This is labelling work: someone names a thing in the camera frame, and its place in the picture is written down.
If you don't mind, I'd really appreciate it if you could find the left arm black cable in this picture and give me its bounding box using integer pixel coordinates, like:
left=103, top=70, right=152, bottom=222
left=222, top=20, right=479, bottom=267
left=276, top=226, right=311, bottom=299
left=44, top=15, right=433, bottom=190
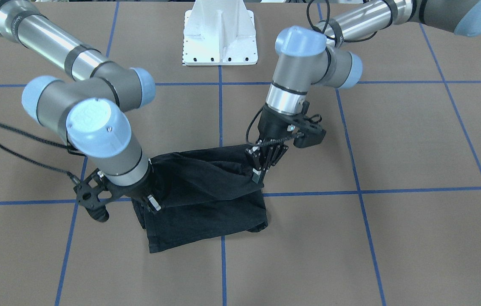
left=246, top=0, right=379, bottom=149

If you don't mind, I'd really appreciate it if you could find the black printed t-shirt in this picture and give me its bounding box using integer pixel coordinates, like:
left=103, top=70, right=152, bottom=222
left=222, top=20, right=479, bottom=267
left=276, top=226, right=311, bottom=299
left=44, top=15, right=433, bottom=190
left=133, top=144, right=268, bottom=253

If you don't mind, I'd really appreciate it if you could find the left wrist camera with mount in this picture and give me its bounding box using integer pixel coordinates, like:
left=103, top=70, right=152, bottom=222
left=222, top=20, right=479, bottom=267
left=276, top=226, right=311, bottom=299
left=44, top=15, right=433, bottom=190
left=288, top=101, right=326, bottom=148

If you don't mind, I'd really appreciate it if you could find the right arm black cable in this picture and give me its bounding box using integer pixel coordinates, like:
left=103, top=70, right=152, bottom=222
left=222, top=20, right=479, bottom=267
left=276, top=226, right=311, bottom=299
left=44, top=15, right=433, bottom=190
left=0, top=117, right=88, bottom=185

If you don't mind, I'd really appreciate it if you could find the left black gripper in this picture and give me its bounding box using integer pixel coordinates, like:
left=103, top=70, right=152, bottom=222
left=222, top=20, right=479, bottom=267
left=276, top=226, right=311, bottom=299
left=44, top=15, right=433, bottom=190
left=247, top=106, right=295, bottom=184

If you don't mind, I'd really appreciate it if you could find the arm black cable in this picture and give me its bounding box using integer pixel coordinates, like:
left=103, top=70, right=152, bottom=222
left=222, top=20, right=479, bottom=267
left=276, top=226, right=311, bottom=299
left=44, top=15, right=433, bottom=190
left=0, top=117, right=88, bottom=185
left=246, top=0, right=379, bottom=149

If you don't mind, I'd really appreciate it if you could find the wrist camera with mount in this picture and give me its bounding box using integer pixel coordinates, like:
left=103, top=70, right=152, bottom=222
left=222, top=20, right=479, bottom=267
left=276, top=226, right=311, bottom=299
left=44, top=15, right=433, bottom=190
left=74, top=169, right=115, bottom=223
left=288, top=101, right=326, bottom=148

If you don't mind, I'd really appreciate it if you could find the white camera mast with base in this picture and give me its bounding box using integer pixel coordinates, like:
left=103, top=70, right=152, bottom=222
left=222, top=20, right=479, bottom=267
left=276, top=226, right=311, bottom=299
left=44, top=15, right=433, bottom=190
left=182, top=0, right=258, bottom=66

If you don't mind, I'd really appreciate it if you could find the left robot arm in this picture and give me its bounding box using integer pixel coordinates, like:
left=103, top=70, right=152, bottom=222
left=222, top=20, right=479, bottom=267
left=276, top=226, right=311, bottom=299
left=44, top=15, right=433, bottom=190
left=246, top=0, right=481, bottom=184

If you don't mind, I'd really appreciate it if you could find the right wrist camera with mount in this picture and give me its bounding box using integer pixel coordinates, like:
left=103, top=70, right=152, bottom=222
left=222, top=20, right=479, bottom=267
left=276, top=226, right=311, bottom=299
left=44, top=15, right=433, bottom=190
left=74, top=169, right=115, bottom=223

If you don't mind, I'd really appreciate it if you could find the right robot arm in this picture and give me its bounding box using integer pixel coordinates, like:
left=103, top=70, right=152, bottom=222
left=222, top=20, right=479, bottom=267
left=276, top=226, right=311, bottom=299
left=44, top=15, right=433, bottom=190
left=0, top=0, right=156, bottom=221

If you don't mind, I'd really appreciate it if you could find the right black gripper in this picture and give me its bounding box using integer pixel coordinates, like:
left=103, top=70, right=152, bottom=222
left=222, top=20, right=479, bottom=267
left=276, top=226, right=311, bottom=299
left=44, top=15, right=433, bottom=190
left=128, top=164, right=161, bottom=213

